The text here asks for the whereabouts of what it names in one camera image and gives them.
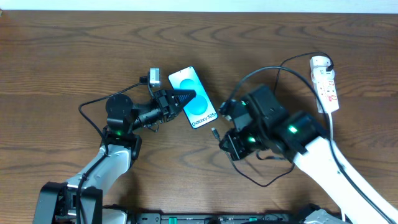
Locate black USB charging cable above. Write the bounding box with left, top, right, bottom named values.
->
left=211, top=51, right=335, bottom=188

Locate white USB charger adapter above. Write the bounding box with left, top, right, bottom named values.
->
left=310, top=55, right=331, bottom=70

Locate white power strip cord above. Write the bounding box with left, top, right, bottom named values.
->
left=328, top=112, right=346, bottom=222

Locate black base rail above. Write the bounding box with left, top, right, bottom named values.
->
left=103, top=213, right=299, bottom=224

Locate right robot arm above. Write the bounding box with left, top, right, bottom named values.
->
left=219, top=85, right=397, bottom=223

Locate blue Galaxy smartphone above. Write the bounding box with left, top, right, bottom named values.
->
left=168, top=67, right=218, bottom=129

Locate white power strip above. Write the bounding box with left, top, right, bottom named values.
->
left=311, top=67, right=340, bottom=113

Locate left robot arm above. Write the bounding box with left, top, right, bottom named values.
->
left=33, top=90, right=196, bottom=223

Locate black left camera cable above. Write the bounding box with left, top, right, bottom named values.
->
left=75, top=76, right=156, bottom=224

